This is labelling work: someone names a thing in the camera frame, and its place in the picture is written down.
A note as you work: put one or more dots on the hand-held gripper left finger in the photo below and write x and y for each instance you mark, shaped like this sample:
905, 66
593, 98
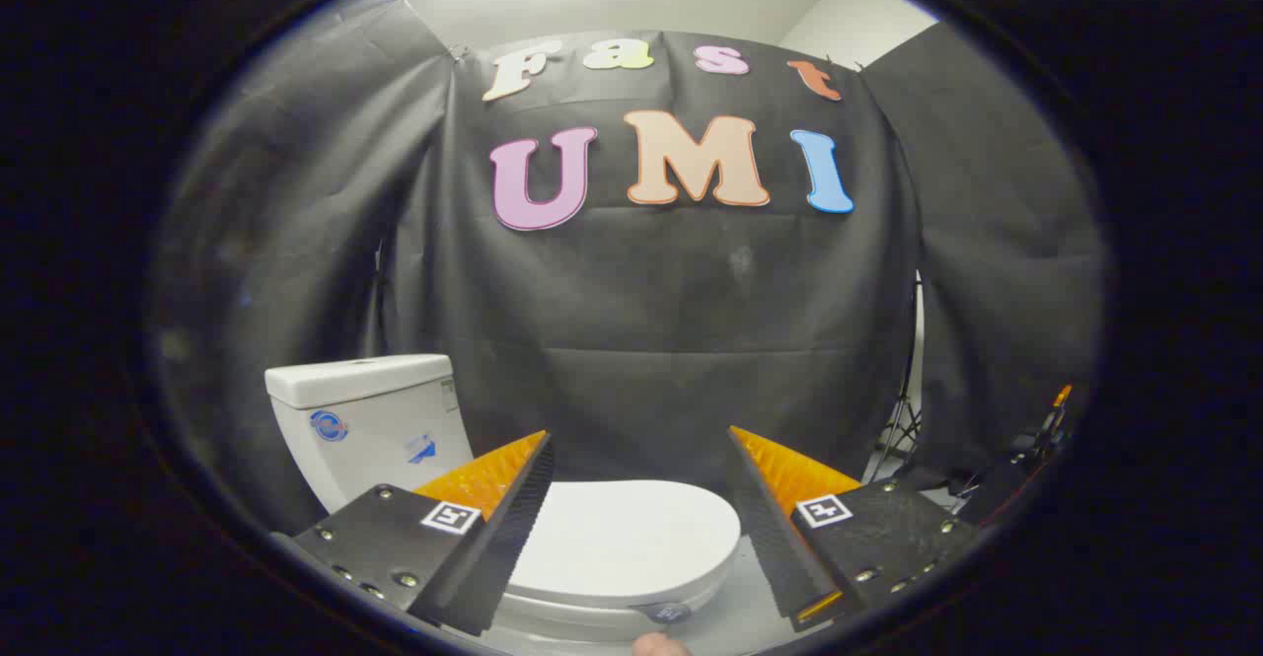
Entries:
493, 557

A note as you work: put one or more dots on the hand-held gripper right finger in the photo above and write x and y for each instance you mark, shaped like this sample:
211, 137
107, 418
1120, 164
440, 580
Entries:
775, 538

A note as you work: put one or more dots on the white toilet lid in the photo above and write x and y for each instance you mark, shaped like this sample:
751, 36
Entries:
622, 538

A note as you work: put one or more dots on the black round lid knob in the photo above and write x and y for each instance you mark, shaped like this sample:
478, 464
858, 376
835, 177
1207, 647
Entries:
663, 614

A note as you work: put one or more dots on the white toilet tank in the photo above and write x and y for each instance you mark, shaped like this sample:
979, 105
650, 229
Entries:
375, 429

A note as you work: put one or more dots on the black tripod stand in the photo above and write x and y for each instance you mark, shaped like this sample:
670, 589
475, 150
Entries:
903, 409

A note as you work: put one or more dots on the black backdrop cloth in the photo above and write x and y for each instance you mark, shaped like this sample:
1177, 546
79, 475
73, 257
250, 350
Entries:
641, 340

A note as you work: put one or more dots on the dark equipment with orange tip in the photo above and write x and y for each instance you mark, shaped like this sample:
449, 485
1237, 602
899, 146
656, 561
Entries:
1026, 459

